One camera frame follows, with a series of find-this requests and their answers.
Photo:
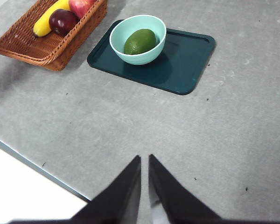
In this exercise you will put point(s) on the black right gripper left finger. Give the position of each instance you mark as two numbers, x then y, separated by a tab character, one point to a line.
116	205

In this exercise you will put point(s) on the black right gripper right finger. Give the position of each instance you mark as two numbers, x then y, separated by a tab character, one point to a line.
177	205

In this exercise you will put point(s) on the teal ceramic bowl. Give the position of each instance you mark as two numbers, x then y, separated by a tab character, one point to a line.
140	59

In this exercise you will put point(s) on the green avocado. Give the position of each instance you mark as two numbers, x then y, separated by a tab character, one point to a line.
141	42

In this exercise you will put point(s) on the dark rectangular tray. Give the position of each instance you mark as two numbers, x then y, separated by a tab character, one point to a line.
177	70

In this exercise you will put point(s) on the brown wicker basket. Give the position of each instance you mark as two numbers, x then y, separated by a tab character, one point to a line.
21	44

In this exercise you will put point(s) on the dark red apple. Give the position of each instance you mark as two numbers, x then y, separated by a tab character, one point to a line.
63	22

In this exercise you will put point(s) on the yellow banana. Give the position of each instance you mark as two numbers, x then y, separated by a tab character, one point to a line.
45	23

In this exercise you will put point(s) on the red orange apple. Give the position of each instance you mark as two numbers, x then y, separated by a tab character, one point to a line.
81	7

